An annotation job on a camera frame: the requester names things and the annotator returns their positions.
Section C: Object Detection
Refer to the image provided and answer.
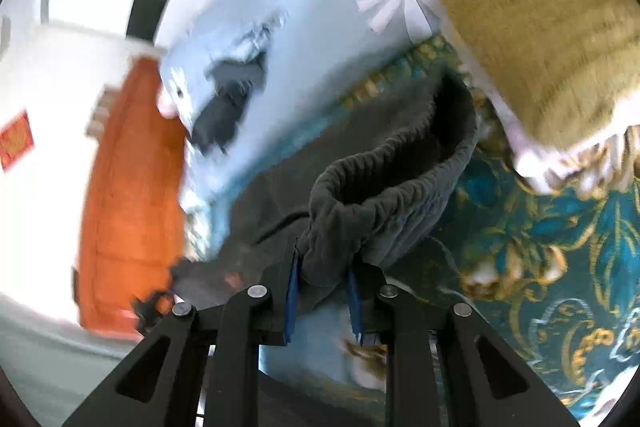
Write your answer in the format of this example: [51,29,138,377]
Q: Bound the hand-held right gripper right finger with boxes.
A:
[347,264,581,427]

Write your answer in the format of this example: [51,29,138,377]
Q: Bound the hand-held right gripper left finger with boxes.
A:
[62,251,304,427]

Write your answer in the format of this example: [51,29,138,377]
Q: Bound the dark grey pants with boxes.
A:
[170,72,481,314]

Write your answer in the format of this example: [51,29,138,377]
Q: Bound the orange wooden door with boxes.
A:
[74,54,189,341]

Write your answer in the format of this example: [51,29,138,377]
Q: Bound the teal floral bedspread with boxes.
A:
[190,34,640,423]

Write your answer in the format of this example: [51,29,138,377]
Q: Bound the dark grey crumpled garment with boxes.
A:
[190,56,269,156]

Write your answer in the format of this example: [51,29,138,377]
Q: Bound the pink pillow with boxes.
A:
[156,81,182,118]

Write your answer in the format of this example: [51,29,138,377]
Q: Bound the light blue floral quilt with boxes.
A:
[159,0,447,204]

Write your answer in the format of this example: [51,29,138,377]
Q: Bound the olive yellow pillow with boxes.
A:
[387,0,640,148]

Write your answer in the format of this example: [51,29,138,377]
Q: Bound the red wall decoration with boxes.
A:
[0,113,36,171]

